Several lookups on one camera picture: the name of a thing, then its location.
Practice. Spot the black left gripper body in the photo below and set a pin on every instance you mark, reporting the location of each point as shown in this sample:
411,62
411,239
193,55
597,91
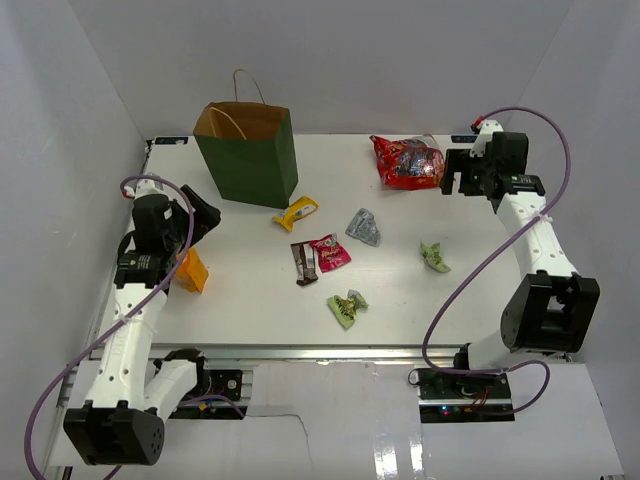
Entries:
174,237

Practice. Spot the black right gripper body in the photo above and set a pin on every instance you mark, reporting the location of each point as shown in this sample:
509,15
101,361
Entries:
484,169

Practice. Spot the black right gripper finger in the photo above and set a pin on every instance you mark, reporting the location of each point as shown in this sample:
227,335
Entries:
458,161
448,181

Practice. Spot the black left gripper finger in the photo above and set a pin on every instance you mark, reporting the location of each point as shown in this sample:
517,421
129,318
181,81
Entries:
191,235
206,216

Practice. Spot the large red snack bag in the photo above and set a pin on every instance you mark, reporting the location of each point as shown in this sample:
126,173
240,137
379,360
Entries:
409,164

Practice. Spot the orange snack packet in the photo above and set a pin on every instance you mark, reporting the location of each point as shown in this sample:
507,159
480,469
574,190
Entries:
192,274

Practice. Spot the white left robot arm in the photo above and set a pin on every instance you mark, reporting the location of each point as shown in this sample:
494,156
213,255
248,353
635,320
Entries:
122,420

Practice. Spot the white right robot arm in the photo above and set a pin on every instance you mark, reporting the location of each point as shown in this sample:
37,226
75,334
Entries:
552,308

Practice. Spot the green paper bag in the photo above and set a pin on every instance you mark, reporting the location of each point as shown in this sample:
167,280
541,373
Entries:
249,150

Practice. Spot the green snack packet right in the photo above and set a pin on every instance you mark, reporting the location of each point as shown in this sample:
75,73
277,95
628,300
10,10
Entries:
431,255

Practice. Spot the green snack packet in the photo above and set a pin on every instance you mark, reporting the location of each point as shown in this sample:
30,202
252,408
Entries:
345,309
431,255

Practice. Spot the grey foil snack packet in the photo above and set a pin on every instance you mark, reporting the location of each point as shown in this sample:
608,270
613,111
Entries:
363,227

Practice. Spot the yellow snack packet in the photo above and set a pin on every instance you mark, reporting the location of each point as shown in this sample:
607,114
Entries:
300,209

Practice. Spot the brown chocolate bar wrapper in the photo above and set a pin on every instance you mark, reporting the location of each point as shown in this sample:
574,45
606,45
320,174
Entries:
304,258

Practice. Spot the pink snack packet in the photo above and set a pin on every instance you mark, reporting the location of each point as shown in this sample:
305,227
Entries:
330,254

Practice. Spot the green snack packet front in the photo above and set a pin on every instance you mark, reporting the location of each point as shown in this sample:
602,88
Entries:
345,309

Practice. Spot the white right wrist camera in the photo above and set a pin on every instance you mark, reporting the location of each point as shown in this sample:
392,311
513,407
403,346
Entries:
484,129

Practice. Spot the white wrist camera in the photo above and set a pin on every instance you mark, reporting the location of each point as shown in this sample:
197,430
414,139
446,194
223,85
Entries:
484,129
140,186

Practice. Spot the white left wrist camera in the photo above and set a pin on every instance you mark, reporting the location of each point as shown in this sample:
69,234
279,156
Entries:
140,186

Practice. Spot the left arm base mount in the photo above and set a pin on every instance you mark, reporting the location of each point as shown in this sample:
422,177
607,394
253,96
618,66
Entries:
217,397

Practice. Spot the aluminium table frame rail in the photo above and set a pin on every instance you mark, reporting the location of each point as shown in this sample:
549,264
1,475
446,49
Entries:
252,307

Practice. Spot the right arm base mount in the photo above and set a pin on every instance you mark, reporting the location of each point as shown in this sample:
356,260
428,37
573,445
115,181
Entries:
453,399

